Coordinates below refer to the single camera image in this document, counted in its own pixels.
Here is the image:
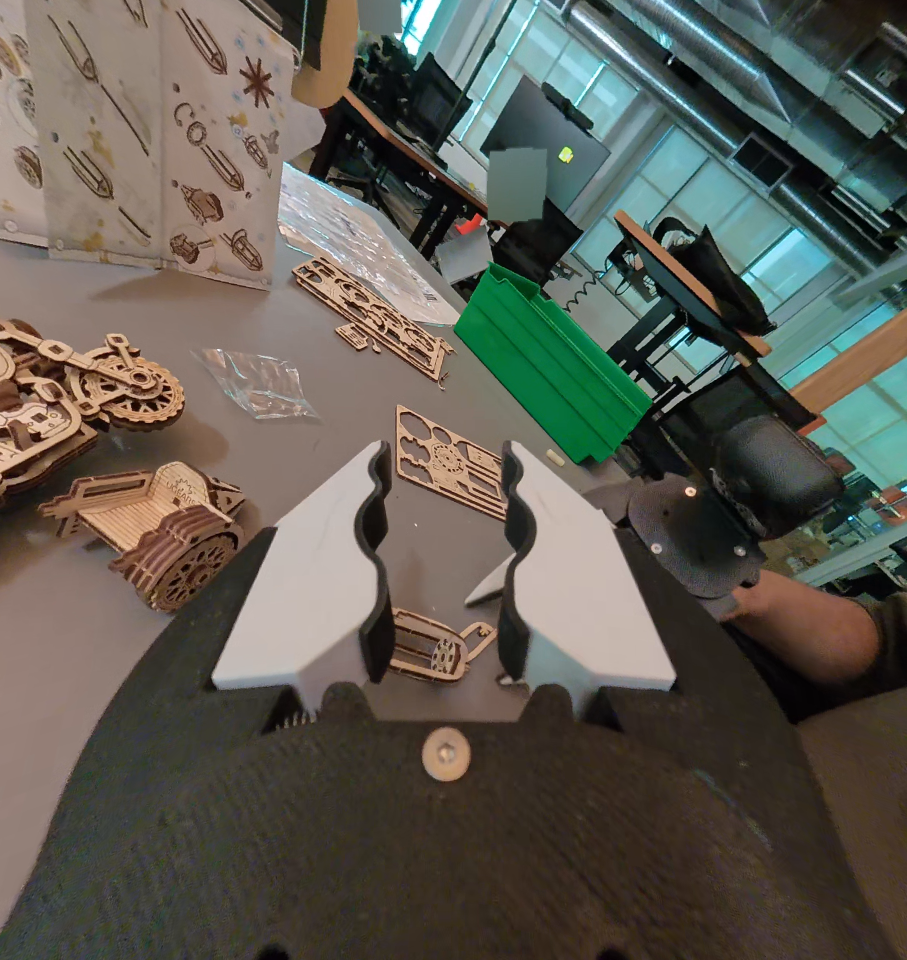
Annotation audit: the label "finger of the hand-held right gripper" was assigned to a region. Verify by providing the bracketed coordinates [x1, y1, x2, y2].
[464, 555, 516, 609]

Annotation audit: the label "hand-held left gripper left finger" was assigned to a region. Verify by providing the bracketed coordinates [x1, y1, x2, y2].
[212, 439, 396, 714]

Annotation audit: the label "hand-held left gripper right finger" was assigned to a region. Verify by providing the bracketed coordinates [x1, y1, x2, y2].
[497, 439, 677, 720]

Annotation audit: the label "wooden slatted frame piece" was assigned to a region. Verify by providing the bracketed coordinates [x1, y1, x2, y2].
[388, 606, 471, 688]

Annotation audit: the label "person's right forearm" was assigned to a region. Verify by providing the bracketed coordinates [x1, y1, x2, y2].
[723, 568, 884, 685]

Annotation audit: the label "grey desk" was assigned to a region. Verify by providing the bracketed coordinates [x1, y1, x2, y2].
[0, 161, 635, 954]

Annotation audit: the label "small wood-top standing desk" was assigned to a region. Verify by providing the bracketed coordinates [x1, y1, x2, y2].
[613, 210, 773, 360]

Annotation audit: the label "long wood-top office desk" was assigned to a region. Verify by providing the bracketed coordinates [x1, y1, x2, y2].
[307, 90, 511, 264]

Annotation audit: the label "black padded chair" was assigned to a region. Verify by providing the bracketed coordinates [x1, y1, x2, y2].
[648, 360, 822, 481]

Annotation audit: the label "narrow wooden puzzle sheet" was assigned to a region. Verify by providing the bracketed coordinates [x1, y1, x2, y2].
[393, 405, 511, 522]

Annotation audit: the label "wooden sidecar model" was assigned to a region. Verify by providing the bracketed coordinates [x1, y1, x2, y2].
[37, 461, 248, 616]

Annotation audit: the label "small clear plastic bag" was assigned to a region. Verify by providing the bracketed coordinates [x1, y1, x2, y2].
[191, 346, 320, 421]

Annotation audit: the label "green plastic bin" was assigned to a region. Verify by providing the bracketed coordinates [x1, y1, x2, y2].
[453, 262, 653, 466]

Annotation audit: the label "wooden beam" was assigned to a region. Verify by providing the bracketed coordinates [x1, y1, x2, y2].
[789, 291, 907, 415]

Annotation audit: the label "black bag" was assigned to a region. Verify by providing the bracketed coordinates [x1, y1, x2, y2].
[652, 216, 777, 339]

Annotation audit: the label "large wooden puzzle sheet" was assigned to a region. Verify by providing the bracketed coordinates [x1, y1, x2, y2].
[292, 255, 458, 387]

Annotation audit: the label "wooden motorcycle model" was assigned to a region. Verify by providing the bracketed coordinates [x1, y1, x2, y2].
[0, 258, 186, 560]

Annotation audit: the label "glossy instruction sheet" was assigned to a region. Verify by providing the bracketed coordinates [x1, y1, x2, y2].
[277, 161, 462, 327]

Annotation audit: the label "black webcam bar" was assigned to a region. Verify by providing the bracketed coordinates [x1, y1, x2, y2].
[542, 81, 596, 125]

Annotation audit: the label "large black monitor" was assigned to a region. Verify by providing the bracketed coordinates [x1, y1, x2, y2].
[479, 73, 612, 220]

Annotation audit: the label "silver ventilation ducts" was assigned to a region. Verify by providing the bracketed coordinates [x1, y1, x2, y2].
[566, 0, 907, 286]

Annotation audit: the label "white printed folded cardboard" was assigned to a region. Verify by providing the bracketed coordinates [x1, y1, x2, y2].
[0, 0, 301, 294]

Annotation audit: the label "black mesh office chair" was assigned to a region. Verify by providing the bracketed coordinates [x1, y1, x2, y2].
[408, 52, 473, 147]

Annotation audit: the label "tan rounded board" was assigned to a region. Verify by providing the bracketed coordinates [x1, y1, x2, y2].
[290, 0, 361, 106]

